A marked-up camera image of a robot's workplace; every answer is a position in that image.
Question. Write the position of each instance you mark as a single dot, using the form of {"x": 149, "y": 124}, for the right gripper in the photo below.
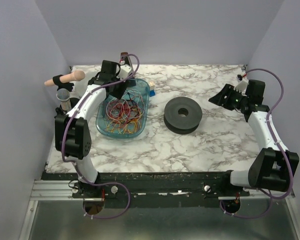
{"x": 225, "y": 95}

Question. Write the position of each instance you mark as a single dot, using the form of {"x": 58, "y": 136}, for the black microphone stand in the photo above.
{"x": 59, "y": 112}
{"x": 69, "y": 86}

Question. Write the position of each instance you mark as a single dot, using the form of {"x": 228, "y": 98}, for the dark grey cable spool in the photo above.
{"x": 182, "y": 115}

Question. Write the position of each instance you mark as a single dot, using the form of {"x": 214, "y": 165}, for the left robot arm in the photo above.
{"x": 72, "y": 134}

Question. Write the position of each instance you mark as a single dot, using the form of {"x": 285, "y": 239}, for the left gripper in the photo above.
{"x": 120, "y": 88}

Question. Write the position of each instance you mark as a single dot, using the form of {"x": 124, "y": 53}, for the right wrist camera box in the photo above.
{"x": 241, "y": 86}

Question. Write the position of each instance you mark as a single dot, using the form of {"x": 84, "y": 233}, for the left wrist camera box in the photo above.
{"x": 125, "y": 71}

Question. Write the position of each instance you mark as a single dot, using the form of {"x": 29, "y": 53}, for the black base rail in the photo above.
{"x": 160, "y": 189}

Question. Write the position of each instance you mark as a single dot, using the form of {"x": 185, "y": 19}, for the blue transparent plastic bin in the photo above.
{"x": 125, "y": 118}

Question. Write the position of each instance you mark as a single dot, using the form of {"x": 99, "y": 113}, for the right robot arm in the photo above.
{"x": 274, "y": 167}

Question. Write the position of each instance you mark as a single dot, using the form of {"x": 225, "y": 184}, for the aluminium rail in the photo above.
{"x": 51, "y": 190}

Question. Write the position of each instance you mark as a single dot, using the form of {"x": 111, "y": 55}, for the brown metronome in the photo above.
{"x": 124, "y": 58}

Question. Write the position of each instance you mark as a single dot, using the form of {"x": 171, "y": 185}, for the white cable spool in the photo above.
{"x": 80, "y": 87}

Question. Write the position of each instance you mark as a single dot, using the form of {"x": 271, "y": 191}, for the silver microphone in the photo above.
{"x": 63, "y": 95}

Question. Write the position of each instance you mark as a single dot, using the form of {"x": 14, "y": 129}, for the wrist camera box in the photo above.
{"x": 125, "y": 71}
{"x": 241, "y": 86}

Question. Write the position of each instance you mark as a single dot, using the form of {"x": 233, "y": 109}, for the pink microphone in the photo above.
{"x": 77, "y": 75}

